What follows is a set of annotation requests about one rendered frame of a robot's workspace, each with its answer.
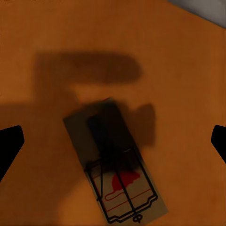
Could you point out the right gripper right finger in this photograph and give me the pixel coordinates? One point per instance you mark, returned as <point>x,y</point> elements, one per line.
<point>218,139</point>

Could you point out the cabinet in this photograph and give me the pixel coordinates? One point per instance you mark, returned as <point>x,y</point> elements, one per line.
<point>166,70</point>

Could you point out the mousetrap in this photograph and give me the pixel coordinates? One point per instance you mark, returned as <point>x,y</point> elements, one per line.
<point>114,167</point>

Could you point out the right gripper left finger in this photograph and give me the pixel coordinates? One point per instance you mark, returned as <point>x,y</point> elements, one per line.
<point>11,141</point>

